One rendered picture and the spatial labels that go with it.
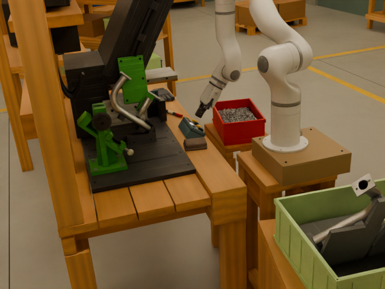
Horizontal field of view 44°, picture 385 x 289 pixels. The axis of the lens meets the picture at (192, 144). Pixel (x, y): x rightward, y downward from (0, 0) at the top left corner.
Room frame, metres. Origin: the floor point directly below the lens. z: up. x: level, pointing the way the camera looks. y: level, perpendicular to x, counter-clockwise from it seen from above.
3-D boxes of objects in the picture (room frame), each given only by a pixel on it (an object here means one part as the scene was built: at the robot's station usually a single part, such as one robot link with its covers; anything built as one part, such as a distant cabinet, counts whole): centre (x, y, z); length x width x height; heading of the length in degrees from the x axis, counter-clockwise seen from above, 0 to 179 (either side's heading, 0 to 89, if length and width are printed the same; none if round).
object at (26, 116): (2.07, 0.69, 1.23); 1.30 x 0.05 x 0.09; 15
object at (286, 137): (1.79, -0.39, 1.03); 0.19 x 0.19 x 0.18
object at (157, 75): (2.26, 0.26, 1.11); 0.39 x 0.16 x 0.03; 105
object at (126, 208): (2.16, 0.34, 0.44); 1.49 x 0.70 x 0.88; 15
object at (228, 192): (2.23, 0.06, 0.82); 1.50 x 0.14 x 0.15; 15
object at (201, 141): (1.89, -0.01, 0.91); 0.10 x 0.08 x 0.03; 95
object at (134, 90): (2.11, 0.26, 1.17); 0.13 x 0.12 x 0.20; 15
